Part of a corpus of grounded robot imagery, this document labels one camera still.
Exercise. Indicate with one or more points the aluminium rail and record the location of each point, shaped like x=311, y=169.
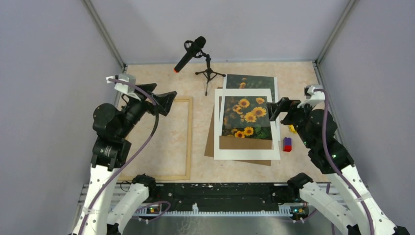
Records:
x=164, y=206

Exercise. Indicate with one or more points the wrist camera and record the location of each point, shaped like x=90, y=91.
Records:
x=125, y=84
x=314, y=95

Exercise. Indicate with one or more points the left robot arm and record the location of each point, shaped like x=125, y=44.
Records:
x=109, y=158

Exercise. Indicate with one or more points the black tripod stand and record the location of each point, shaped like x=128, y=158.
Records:
x=208, y=73

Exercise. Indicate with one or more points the white mat board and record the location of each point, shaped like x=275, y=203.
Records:
x=246, y=154

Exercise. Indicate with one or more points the brown backing board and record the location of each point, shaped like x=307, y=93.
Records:
x=210, y=139

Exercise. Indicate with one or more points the yellow toy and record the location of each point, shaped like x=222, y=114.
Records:
x=292, y=129

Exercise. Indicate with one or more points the sunflower photo rear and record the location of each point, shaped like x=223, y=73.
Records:
x=237, y=81

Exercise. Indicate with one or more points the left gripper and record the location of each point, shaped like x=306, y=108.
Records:
x=164, y=101

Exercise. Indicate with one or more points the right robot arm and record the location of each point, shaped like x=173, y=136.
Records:
x=360, y=215

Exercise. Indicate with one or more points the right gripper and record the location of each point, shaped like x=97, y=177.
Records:
x=284, y=105

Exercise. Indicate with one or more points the red blue block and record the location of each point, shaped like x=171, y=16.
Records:
x=287, y=144

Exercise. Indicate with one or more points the wooden picture frame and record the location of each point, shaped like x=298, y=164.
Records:
x=167, y=157

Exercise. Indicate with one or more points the sunflower photo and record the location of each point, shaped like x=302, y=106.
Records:
x=237, y=81
x=246, y=117

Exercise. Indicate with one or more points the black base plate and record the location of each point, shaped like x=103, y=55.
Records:
x=227, y=197

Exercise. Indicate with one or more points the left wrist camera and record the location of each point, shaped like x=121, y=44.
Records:
x=125, y=84

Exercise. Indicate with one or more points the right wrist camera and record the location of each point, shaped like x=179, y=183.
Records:
x=314, y=95

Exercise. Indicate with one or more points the black microphone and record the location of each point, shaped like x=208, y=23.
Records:
x=194, y=49

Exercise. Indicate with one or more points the sunflower photo front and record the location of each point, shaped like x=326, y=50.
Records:
x=246, y=117

